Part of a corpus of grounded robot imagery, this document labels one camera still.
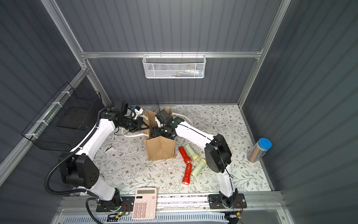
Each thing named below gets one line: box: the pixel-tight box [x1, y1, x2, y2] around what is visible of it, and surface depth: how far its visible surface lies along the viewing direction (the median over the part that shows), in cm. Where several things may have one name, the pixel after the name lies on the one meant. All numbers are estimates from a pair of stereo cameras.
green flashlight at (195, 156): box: [185, 143, 200, 161], surface depth 91 cm
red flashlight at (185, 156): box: [178, 146, 192, 164], surface depth 91 cm
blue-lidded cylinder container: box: [247, 137, 273, 163], surface depth 78 cm
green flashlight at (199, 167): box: [191, 158, 207, 177], surface depth 86 cm
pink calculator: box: [131, 187, 158, 220], surface depth 74 cm
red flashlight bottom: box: [182, 162, 193, 185], surface depth 83 cm
